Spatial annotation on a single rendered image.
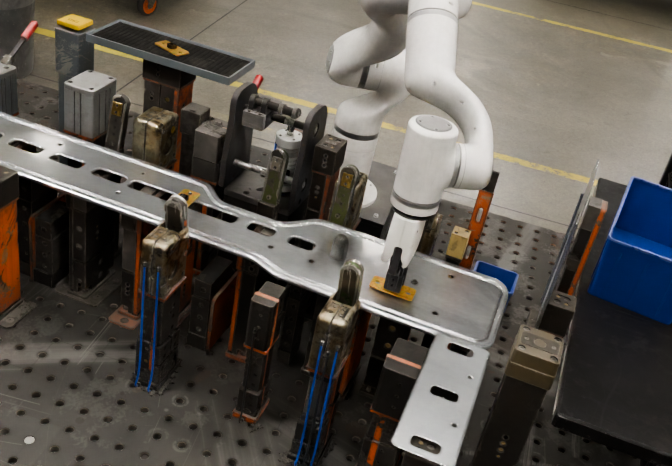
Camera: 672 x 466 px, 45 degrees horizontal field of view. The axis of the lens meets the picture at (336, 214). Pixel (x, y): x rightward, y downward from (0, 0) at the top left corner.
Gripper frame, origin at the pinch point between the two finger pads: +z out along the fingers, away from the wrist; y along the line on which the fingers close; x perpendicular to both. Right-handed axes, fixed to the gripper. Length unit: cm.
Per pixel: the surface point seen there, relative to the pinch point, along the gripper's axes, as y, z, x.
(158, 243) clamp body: 16.2, -1.5, -40.0
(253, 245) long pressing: 1.2, 3.0, -27.9
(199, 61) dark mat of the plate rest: -37, -13, -61
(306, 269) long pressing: 2.7, 3.0, -16.3
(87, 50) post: -39, -7, -92
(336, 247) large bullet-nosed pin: -3.5, 0.3, -13.0
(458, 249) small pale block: -15.9, -0.3, 8.4
